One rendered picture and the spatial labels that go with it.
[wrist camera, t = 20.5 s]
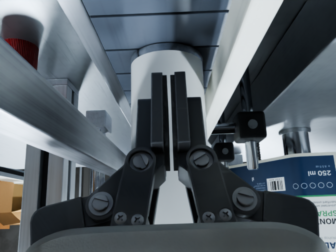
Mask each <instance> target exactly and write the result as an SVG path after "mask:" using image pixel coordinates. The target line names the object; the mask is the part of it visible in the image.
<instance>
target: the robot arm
mask: <svg viewBox="0 0 336 252"><path fill-rule="evenodd" d="M170 92H171V119H172V146H173V171H178V180H179V181H180V182H181V183H182V184H183V185H185V189H186V194H187V198H188V203H189V207H190V212H191V216H192V221H193V223H175V224H155V219H156V212H157V205H158V199H159V192H160V186H161V185H162V184H163V183H164V182H165V181H166V177H167V172H166V171H171V168H170V135H169V105H168V87H167V75H163V73H162V72H152V73H151V98H149V99H138V100H137V117H136V141H135V148H134V149H132V150H131V151H130V152H129V153H128V154H127V156H126V158H125V162H124V165H123V166H122V167H121V168H120V169H118V170H117V171H116V172H115V173H114V174H113V175H112V176H110V177H109V178H108V179H107V180H106V181H105V182H104V183H103V184H101V185H100V186H99V187H98V188H97V189H96V190H95V191H94V192H92V193H91V194H90V196H86V197H83V198H82V197H81V196H80V197H77V198H73V199H69V200H65V201H62V202H58V203H54V204H50V205H47V206H43V207H41V208H39V209H37V210H36V211H35V212H34V213H33V215H32V217H31V219H30V247H29V248H28V249H27V250H26V252H330V250H329V248H328V247H327V245H326V244H325V242H324V241H323V240H322V239H321V238H320V231H319V213H318V209H317V207H316V206H315V204H314V203H313V202H312V201H310V200H309V199H306V198H304V197H298V196H293V195H288V194H283V193H277V192H272V191H267V190H264V191H259V190H255V189H254V188H253V187H252V186H251V185H249V184H248V183H247V182H246V181H244V180H243V179H242V178H240V177H239V176H238V175H236V174H235V173H234V172H232V171H231V170H230V169H229V168H227V167H226V166H225V165H223V164H222V163H221V162H219V160H218V157H217V154H216V152H215V151H214V150H213V149H212V148H211V147H209V146H207V145H206V136H205V126H204V117H203V108H202V99H201V97H187V85H186V72H185V71H176V72H174V75H170Z"/></svg>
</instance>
